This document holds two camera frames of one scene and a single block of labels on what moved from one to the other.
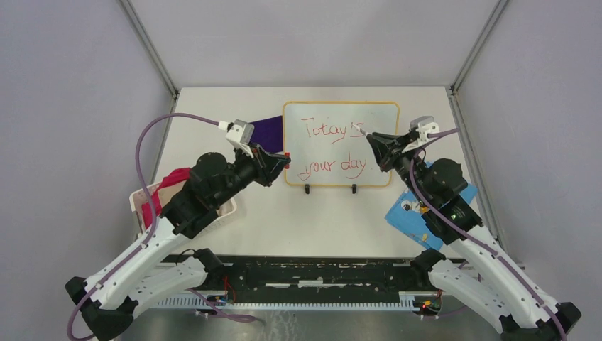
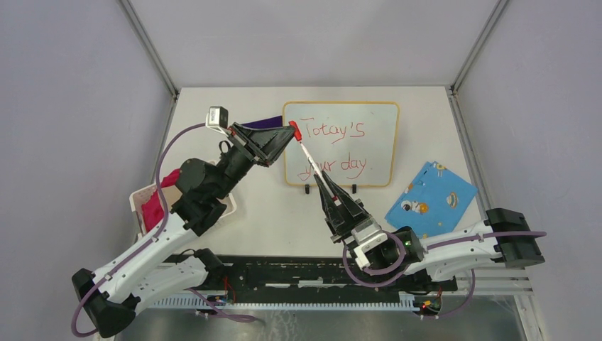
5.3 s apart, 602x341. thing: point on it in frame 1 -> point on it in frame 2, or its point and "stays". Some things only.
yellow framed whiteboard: (325, 150) stays
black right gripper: (387, 148) -> (341, 229)
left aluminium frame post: (152, 52) stays
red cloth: (179, 175) stays
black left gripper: (268, 166) -> (263, 145)
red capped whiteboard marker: (358, 128) -> (312, 160)
